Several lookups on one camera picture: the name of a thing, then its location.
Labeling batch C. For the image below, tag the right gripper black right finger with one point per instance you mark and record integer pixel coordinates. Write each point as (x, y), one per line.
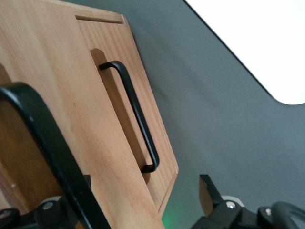
(214, 202)

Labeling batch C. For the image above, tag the wooden drawer cabinet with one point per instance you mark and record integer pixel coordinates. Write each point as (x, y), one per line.
(59, 59)

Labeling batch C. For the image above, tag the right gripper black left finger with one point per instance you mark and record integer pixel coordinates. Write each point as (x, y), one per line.
(51, 211)

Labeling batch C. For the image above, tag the wooden drawer front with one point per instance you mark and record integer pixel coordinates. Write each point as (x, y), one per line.
(107, 40)

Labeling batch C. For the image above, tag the grey table mat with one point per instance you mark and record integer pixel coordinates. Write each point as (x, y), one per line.
(214, 119)

